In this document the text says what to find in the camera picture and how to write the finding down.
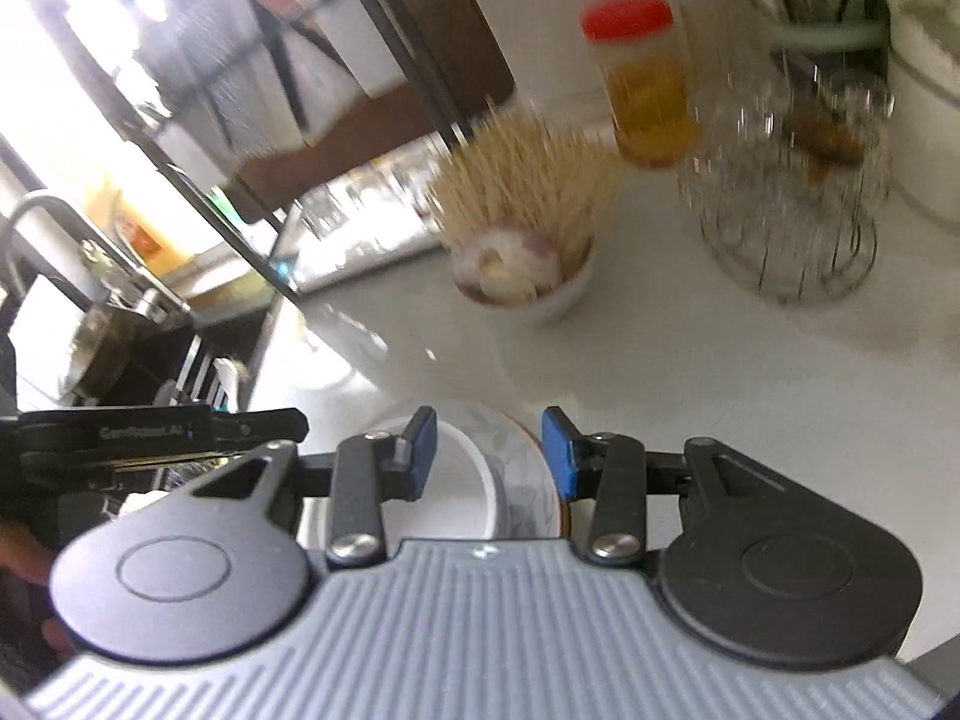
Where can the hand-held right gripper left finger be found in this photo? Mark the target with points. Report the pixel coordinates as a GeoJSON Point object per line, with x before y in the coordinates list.
{"type": "Point", "coordinates": [422, 459]}

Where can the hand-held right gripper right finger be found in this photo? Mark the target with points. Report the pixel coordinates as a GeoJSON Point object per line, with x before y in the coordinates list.
{"type": "Point", "coordinates": [559, 459]}

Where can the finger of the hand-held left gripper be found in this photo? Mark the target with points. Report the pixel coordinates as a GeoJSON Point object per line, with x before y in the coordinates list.
{"type": "Point", "coordinates": [259, 424]}

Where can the white pale-leaf plate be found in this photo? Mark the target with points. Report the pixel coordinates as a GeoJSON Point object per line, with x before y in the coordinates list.
{"type": "Point", "coordinates": [521, 465]}

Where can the person's left hand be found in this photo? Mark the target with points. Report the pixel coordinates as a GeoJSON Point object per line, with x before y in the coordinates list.
{"type": "Point", "coordinates": [26, 551]}

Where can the white spoon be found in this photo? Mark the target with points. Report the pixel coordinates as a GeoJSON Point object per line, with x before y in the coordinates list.
{"type": "Point", "coordinates": [229, 373]}

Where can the roll-up sink rack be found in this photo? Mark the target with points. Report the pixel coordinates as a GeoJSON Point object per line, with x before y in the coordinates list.
{"type": "Point", "coordinates": [195, 371]}

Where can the steel pot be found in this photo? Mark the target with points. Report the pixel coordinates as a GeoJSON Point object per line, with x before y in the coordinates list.
{"type": "Point", "coordinates": [105, 345]}

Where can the white plastic tray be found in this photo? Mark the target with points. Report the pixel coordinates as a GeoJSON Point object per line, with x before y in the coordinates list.
{"type": "Point", "coordinates": [37, 330]}

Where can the white bowl holding garlic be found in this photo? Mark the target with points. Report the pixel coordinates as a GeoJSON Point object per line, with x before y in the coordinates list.
{"type": "Point", "coordinates": [556, 301]}

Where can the clear glass tray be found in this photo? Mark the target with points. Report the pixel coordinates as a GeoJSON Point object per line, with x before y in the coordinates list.
{"type": "Point", "coordinates": [360, 270]}

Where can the pile of garlic bulbs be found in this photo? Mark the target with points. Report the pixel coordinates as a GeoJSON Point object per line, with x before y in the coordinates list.
{"type": "Point", "coordinates": [502, 264]}

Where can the yellow detergent bottle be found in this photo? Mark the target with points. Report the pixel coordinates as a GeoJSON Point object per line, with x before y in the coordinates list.
{"type": "Point", "coordinates": [142, 234]}

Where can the clear drinking glass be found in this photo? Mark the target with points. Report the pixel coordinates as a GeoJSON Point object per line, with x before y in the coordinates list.
{"type": "Point", "coordinates": [416, 172]}
{"type": "Point", "coordinates": [375, 191]}
{"type": "Point", "coordinates": [322, 214]}

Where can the green bottle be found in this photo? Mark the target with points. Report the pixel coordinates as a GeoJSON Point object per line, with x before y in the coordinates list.
{"type": "Point", "coordinates": [219, 202]}

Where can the tall steel faucet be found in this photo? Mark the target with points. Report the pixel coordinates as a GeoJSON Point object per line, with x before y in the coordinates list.
{"type": "Point", "coordinates": [45, 202]}

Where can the hammered steel cleaver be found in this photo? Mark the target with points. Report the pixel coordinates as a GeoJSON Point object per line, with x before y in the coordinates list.
{"type": "Point", "coordinates": [225, 90]}

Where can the set of clear glass cups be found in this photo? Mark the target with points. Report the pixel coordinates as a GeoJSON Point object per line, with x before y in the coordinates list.
{"type": "Point", "coordinates": [750, 150]}

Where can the red-lidded glass jar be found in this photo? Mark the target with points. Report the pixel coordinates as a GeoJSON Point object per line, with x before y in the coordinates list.
{"type": "Point", "coordinates": [645, 90]}

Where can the steel kitchen knife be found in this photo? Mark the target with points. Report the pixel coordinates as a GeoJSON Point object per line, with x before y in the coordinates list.
{"type": "Point", "coordinates": [337, 52]}

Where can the dark wooden cutting board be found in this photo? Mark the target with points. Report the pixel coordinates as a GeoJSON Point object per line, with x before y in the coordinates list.
{"type": "Point", "coordinates": [450, 52]}

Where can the brown cup lid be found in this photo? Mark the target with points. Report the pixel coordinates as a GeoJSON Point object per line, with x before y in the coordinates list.
{"type": "Point", "coordinates": [832, 139]}

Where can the green chopstick holder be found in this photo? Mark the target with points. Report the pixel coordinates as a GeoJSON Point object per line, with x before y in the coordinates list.
{"type": "Point", "coordinates": [817, 34]}

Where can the white electric cooking pot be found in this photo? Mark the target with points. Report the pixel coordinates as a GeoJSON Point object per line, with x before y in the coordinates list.
{"type": "Point", "coordinates": [930, 90]}

